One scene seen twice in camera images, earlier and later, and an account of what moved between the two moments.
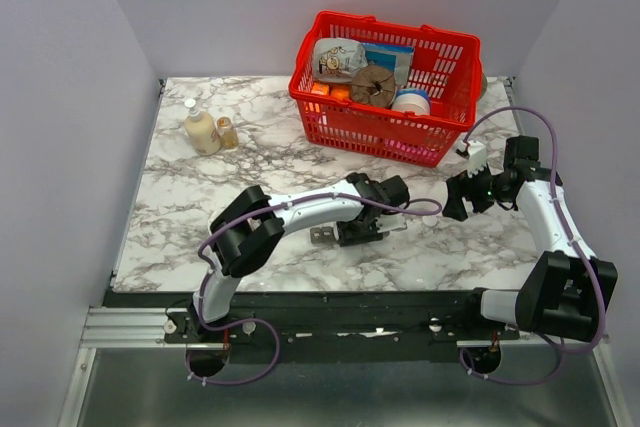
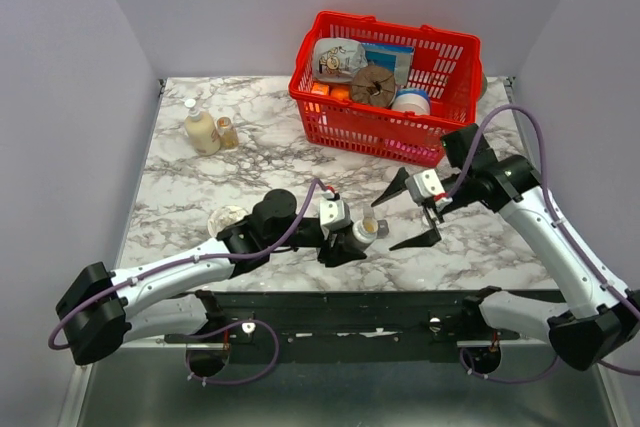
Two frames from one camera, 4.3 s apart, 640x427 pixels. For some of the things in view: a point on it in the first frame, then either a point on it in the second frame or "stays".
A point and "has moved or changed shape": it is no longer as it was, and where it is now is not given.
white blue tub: [412, 100] stays
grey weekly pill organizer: [324, 234] has moved or changed shape
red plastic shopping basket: [446, 64] stays
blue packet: [391, 56] stays
